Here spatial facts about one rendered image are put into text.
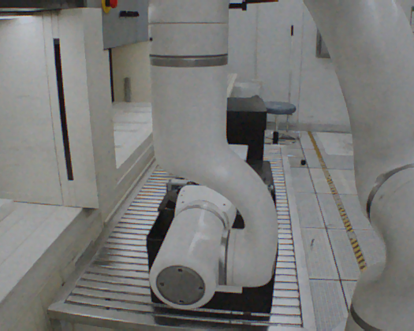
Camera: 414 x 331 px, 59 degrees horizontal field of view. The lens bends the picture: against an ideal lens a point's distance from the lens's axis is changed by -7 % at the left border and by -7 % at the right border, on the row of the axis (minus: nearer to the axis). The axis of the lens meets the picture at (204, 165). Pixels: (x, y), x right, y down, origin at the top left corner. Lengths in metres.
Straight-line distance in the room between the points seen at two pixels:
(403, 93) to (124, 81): 2.17
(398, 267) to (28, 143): 0.95
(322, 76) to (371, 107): 4.66
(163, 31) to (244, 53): 4.61
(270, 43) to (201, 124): 4.60
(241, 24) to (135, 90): 2.73
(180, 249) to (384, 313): 0.30
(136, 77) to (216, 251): 2.06
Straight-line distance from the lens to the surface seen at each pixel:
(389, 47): 0.44
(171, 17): 0.42
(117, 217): 1.29
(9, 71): 1.12
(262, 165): 1.42
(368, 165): 0.56
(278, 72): 5.05
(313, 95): 5.14
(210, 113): 0.43
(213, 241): 0.51
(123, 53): 2.51
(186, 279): 0.48
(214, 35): 0.42
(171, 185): 0.90
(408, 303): 0.57
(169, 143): 0.44
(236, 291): 0.86
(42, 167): 1.14
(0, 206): 1.13
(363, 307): 0.61
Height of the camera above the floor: 1.36
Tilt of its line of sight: 21 degrees down
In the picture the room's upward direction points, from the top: straight up
